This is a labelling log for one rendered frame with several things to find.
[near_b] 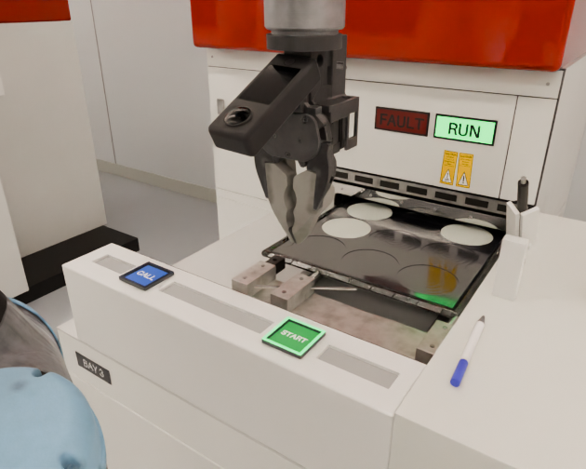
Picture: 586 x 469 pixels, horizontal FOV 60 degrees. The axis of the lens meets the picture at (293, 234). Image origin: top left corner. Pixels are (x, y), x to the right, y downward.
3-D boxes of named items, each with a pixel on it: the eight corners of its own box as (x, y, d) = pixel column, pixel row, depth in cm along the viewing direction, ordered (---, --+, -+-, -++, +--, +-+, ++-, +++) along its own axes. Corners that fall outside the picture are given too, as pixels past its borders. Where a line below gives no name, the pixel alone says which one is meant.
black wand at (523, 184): (528, 182, 58) (531, 174, 58) (515, 180, 58) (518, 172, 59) (523, 267, 73) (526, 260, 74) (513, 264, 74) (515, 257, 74)
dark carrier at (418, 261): (357, 198, 121) (357, 196, 121) (507, 233, 103) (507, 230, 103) (272, 253, 95) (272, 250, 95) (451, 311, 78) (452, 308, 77)
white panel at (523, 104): (221, 193, 145) (212, 45, 128) (521, 272, 104) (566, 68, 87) (214, 196, 143) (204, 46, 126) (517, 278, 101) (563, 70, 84)
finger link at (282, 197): (319, 227, 59) (320, 150, 55) (290, 247, 55) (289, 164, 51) (297, 221, 61) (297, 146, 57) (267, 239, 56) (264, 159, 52)
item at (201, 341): (123, 312, 91) (111, 242, 85) (415, 454, 62) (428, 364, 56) (76, 339, 84) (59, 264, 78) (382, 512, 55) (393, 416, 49)
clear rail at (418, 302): (264, 254, 96) (264, 247, 96) (460, 318, 77) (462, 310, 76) (259, 257, 95) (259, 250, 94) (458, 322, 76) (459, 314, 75)
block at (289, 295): (298, 287, 87) (298, 271, 86) (314, 292, 85) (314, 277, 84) (270, 308, 81) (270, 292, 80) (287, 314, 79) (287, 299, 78)
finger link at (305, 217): (342, 234, 57) (345, 154, 53) (314, 254, 53) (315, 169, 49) (319, 227, 59) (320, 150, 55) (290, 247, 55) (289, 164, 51)
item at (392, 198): (327, 215, 124) (328, 178, 120) (516, 263, 102) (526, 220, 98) (324, 217, 123) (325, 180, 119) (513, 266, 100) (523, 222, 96)
